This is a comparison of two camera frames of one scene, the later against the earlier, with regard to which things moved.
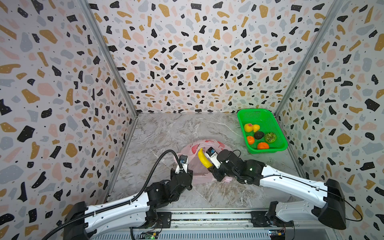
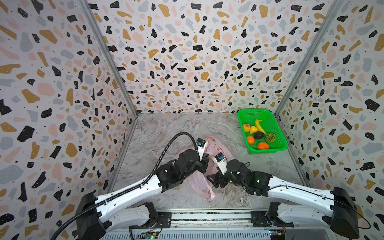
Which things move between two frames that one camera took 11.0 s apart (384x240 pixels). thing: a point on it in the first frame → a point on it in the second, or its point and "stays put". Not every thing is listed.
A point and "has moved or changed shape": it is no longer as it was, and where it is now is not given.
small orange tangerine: x=250 y=140 stays put
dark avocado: x=259 y=135 stays put
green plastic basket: x=261 y=131 stays put
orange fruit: x=263 y=145 stays put
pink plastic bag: x=200 y=172 has moved or changed shape
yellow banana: x=204 y=159 has moved or changed shape
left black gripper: x=190 y=174 → x=204 y=162
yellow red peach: x=248 y=127 stays put
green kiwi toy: x=270 y=137 stays put
